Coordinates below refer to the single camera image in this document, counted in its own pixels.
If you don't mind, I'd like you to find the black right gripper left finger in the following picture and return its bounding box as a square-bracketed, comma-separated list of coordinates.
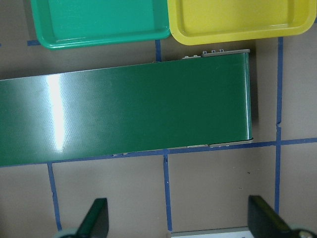
[76, 198, 109, 238]

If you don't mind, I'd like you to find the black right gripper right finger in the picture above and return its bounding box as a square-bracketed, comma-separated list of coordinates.
[248, 195, 297, 238]

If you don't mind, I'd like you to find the green conveyor belt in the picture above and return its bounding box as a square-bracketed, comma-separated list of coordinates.
[0, 50, 253, 166]

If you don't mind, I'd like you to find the green plastic tray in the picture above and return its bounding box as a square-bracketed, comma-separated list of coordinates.
[31, 0, 170, 50]

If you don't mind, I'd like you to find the yellow plastic tray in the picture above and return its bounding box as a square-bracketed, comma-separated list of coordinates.
[167, 0, 317, 46]

